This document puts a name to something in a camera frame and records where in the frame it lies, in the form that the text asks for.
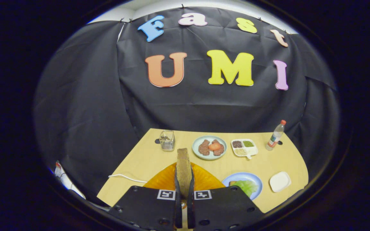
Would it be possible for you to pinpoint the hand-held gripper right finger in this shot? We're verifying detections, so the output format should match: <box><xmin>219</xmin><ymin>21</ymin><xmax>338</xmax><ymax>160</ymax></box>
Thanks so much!
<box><xmin>187</xmin><ymin>162</ymin><xmax>265</xmax><ymax>231</ymax></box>

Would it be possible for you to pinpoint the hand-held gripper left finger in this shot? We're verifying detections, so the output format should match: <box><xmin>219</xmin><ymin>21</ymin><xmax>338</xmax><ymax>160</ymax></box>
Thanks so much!
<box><xmin>108</xmin><ymin>162</ymin><xmax>183</xmax><ymax>231</ymax></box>

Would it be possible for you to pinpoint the green lettuce leaf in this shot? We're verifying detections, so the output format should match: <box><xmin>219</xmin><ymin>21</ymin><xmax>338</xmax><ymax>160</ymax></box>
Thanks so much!
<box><xmin>235</xmin><ymin>180</ymin><xmax>258</xmax><ymax>197</ymax></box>

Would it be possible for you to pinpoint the brown toasted bread slice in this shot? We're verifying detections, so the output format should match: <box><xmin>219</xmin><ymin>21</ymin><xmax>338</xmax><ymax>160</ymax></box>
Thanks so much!
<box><xmin>176</xmin><ymin>148</ymin><xmax>192</xmax><ymax>199</ymax></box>

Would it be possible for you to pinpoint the blue round plate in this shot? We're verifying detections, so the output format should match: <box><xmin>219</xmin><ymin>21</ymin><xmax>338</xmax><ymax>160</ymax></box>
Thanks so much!
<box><xmin>222</xmin><ymin>172</ymin><xmax>263</xmax><ymax>201</ymax></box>

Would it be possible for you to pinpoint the brown meat patty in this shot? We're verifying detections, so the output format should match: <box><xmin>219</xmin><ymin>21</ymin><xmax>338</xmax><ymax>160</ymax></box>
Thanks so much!
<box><xmin>211</xmin><ymin>139</ymin><xmax>225</xmax><ymax>156</ymax></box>
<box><xmin>198</xmin><ymin>139</ymin><xmax>210</xmax><ymax>156</ymax></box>

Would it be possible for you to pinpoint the white square plate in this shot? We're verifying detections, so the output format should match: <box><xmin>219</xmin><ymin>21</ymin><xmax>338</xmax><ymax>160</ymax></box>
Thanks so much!
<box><xmin>269</xmin><ymin>171</ymin><xmax>292</xmax><ymax>193</ymax></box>

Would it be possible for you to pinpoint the white divided condiment tray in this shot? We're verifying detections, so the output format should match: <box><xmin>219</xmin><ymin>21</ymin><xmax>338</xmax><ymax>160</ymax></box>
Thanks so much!
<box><xmin>231</xmin><ymin>139</ymin><xmax>259</xmax><ymax>159</ymax></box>

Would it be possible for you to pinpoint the pale green round plate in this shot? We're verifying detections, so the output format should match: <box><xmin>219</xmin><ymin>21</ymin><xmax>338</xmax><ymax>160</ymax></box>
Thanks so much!
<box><xmin>192</xmin><ymin>135</ymin><xmax>227</xmax><ymax>160</ymax></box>

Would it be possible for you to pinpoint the clear bottle with red cap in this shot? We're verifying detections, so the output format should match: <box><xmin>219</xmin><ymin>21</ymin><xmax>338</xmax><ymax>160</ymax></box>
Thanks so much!
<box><xmin>265</xmin><ymin>120</ymin><xmax>286</xmax><ymax>151</ymax></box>

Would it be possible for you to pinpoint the white object with red tip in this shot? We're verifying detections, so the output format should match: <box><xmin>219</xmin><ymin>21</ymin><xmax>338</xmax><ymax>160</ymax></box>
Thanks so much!
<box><xmin>54</xmin><ymin>160</ymin><xmax>86</xmax><ymax>199</ymax></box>

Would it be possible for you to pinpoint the black backdrop cloth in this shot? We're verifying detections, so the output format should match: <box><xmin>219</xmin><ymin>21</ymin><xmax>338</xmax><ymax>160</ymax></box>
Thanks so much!
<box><xmin>33</xmin><ymin>6</ymin><xmax>340</xmax><ymax>206</ymax></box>

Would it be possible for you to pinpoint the white toaster cable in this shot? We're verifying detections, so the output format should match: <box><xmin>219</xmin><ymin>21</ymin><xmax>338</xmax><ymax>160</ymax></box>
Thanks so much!
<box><xmin>108</xmin><ymin>174</ymin><xmax>147</xmax><ymax>184</ymax></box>

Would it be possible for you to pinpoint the wire utensil basket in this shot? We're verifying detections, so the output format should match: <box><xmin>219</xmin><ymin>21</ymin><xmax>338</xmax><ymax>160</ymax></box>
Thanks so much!
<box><xmin>159</xmin><ymin>130</ymin><xmax>175</xmax><ymax>151</ymax></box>

